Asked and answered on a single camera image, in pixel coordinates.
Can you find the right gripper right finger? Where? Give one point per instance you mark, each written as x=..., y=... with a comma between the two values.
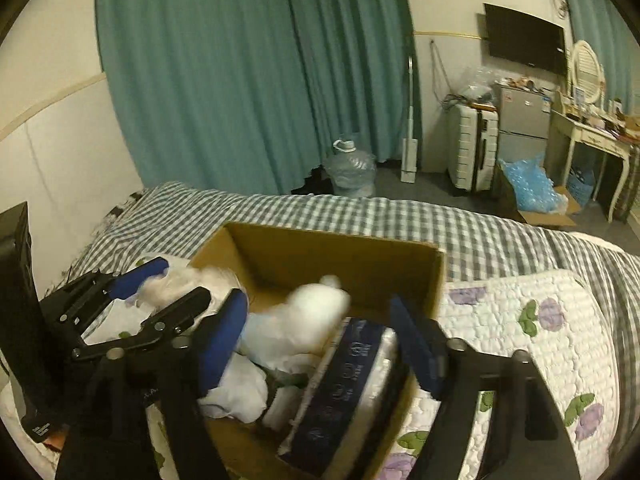
x=526, y=436

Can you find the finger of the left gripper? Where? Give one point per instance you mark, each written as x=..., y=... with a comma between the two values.
x=171, y=321
x=77, y=305

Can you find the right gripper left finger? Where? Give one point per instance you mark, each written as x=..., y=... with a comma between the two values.
x=111, y=437

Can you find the silver navy tissue pack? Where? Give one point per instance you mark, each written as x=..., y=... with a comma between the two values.
x=343, y=400

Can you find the cream socks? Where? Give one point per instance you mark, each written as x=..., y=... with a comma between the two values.
x=159, y=291

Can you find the white sock navy trim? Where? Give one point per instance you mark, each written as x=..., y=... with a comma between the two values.
x=249, y=394

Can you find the blue Vinda tissue pack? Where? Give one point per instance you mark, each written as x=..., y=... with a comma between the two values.
x=270, y=338

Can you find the grey checked bed sheet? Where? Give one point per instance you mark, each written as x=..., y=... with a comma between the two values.
x=176, y=219

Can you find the floral quilted white blanket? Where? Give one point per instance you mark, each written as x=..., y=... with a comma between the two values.
x=549, y=314

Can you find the clear water jug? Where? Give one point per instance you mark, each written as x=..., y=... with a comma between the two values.
x=352, y=171

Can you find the teal window curtain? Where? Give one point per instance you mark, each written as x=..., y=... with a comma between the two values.
x=249, y=96

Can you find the box of blue bottles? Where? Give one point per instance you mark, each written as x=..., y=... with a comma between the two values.
x=527, y=195

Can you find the blue plastic basket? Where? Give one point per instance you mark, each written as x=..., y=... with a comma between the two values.
x=580, y=183

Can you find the white dressing table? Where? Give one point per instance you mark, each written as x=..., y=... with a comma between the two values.
x=569, y=139

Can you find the white hard suitcase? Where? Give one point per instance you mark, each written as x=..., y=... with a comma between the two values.
x=472, y=133

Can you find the small silver refrigerator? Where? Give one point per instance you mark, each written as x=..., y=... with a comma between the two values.
x=524, y=121

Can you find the white oval vanity mirror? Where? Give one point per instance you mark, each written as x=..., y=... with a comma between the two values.
x=585, y=74

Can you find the teal corner curtain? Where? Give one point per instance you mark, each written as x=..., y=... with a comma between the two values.
x=600, y=24

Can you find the black wall television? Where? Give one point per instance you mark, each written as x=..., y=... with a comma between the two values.
x=523, y=38

